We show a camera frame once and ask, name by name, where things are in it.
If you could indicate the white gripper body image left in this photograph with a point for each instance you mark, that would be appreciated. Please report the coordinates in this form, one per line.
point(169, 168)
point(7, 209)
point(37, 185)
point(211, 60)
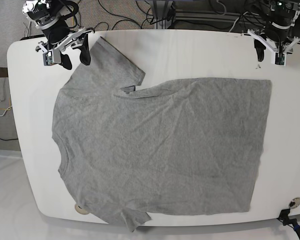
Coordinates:
point(73, 37)

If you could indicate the beige table grommet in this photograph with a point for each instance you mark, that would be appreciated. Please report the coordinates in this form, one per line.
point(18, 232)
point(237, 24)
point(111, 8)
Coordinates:
point(80, 210)

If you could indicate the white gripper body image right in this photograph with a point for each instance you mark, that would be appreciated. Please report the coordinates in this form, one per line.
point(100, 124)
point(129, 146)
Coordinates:
point(271, 45)

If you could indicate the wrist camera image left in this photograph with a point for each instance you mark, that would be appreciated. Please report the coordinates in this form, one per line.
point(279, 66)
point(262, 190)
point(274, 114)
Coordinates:
point(51, 57)

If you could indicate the black clamp with cable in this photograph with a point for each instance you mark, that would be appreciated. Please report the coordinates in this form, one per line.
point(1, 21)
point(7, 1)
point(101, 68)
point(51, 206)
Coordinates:
point(287, 221)

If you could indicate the aluminium frame post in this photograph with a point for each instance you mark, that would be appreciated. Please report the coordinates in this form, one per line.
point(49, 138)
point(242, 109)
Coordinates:
point(163, 13)

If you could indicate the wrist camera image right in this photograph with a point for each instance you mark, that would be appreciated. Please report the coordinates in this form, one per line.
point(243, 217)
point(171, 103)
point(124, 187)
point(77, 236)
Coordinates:
point(280, 59)

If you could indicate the grey t-shirt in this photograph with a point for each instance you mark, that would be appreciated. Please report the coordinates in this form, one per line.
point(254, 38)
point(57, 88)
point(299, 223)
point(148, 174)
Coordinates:
point(184, 147)

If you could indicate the silver table grommet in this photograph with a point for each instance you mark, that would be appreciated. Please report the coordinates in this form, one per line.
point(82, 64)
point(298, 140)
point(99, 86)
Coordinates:
point(294, 203)

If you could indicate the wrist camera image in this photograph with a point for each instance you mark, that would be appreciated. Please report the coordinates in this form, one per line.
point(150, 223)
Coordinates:
point(51, 57)
point(280, 59)

